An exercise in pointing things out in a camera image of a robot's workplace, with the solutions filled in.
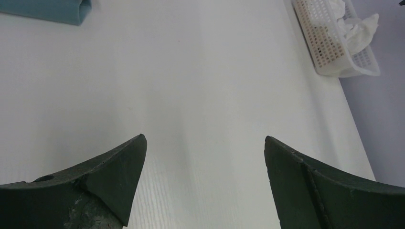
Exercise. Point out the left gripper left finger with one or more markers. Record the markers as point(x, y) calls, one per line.
point(95, 194)

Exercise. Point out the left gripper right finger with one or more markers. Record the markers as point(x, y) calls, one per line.
point(310, 194)

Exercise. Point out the white t-shirt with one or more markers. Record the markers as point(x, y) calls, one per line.
point(357, 33)

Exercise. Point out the white plastic laundry basket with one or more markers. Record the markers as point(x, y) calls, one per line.
point(326, 44)

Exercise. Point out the folded teal t-shirt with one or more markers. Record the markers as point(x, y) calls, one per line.
point(64, 11)

